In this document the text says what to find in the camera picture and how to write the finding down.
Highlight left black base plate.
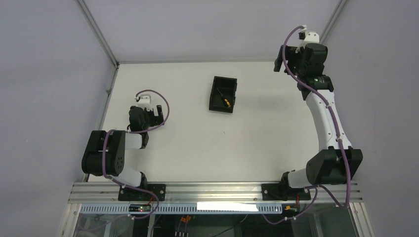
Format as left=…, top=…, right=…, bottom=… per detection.
left=118, top=183, right=167, bottom=201

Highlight grey slotted cable duct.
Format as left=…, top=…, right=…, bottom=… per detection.
left=80, top=202, right=283, bottom=215

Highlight black yellow screwdriver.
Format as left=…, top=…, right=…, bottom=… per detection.
left=216, top=87, right=231, bottom=108

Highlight black plastic bin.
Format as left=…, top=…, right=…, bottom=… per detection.
left=209, top=76, right=237, bottom=114

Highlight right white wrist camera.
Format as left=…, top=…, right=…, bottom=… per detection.
left=297, top=25, right=320, bottom=51

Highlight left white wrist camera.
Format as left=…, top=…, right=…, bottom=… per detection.
left=135, top=94, right=153, bottom=112

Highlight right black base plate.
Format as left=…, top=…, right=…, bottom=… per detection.
left=261, top=183, right=311, bottom=201

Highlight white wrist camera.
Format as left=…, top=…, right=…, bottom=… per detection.
left=297, top=25, right=320, bottom=51
left=135, top=94, right=153, bottom=112

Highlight small green circuit board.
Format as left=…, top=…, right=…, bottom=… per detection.
left=128, top=204, right=152, bottom=212

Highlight aluminium frame rail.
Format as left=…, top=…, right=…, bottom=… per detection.
left=68, top=182, right=363, bottom=205

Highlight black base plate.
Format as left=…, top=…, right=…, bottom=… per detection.
left=261, top=183, right=311, bottom=201
left=118, top=183, right=167, bottom=201

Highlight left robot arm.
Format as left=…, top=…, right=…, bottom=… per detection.
left=81, top=105, right=164, bottom=190

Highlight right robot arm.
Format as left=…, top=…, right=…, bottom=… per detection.
left=262, top=43, right=363, bottom=200

